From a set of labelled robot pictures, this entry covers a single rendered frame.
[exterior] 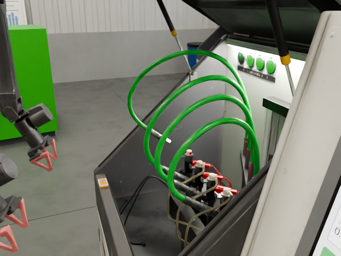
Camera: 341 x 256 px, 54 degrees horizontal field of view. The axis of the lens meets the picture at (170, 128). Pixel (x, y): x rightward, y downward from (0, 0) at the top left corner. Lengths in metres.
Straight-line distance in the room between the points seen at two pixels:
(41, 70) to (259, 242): 3.70
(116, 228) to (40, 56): 3.32
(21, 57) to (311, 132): 3.74
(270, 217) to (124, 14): 7.06
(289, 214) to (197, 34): 7.67
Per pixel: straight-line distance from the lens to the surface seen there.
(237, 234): 0.77
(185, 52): 1.01
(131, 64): 7.70
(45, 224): 2.80
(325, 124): 0.61
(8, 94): 1.26
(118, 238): 0.99
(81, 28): 7.45
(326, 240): 0.60
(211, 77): 0.88
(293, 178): 0.66
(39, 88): 4.22
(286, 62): 0.69
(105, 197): 1.17
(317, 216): 0.61
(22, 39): 4.12
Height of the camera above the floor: 1.56
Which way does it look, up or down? 20 degrees down
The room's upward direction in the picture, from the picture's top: straight up
